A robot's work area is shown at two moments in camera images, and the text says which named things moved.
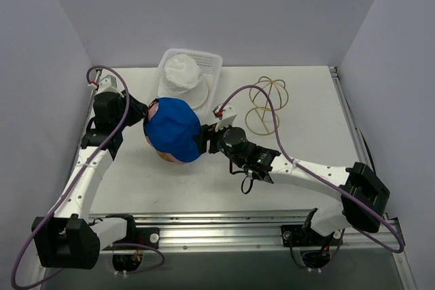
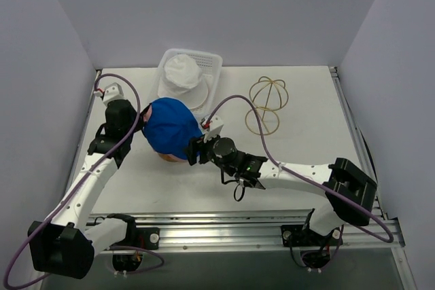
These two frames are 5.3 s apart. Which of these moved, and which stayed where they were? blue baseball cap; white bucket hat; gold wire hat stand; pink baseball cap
Moved: pink baseball cap
Stayed: gold wire hat stand; white bucket hat; blue baseball cap
